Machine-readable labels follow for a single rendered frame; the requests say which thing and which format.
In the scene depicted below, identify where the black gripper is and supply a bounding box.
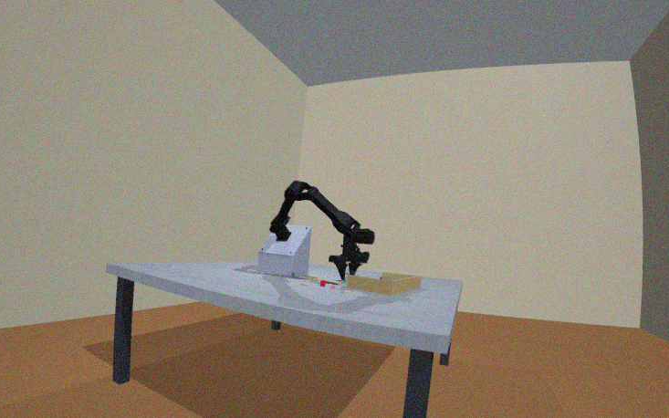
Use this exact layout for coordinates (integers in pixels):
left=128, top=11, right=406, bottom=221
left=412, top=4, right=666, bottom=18
left=329, top=243, right=362, bottom=280

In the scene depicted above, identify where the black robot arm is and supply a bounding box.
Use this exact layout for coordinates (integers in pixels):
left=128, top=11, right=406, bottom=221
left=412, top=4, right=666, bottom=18
left=269, top=180, right=375, bottom=264

